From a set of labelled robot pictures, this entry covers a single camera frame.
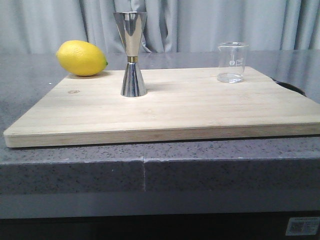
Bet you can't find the wooden cutting board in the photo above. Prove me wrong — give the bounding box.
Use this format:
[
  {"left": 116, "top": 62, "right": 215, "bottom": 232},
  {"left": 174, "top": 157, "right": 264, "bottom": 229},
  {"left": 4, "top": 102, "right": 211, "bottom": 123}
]
[{"left": 4, "top": 67, "right": 320, "bottom": 148}]

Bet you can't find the steel double jigger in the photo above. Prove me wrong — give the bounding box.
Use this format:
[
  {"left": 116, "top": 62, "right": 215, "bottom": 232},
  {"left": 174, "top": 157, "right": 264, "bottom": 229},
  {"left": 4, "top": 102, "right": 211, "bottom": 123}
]
[{"left": 113, "top": 11, "right": 147, "bottom": 98}]

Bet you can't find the grey curtain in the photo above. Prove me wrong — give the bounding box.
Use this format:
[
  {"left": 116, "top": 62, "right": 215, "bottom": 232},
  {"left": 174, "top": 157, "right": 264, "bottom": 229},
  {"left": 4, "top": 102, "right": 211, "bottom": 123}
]
[{"left": 0, "top": 0, "right": 320, "bottom": 54}]

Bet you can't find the yellow lemon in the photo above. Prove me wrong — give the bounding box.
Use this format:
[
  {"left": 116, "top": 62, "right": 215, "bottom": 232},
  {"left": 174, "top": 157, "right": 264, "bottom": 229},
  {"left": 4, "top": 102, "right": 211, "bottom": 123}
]
[{"left": 55, "top": 40, "right": 108, "bottom": 77}]

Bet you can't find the black cutting board loop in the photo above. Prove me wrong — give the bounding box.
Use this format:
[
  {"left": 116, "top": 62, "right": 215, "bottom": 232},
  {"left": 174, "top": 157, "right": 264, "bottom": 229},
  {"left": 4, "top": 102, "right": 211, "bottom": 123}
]
[{"left": 272, "top": 78, "right": 306, "bottom": 97}]

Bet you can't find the white QR code sticker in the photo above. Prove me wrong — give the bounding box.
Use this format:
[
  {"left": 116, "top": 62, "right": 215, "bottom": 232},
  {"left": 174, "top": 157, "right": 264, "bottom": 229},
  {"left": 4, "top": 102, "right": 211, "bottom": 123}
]
[{"left": 285, "top": 216, "right": 320, "bottom": 236}]

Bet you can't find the small glass beaker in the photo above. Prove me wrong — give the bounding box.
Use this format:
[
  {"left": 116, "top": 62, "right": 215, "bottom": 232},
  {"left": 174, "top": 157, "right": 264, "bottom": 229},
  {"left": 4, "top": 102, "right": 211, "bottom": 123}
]
[{"left": 217, "top": 42, "right": 249, "bottom": 84}]

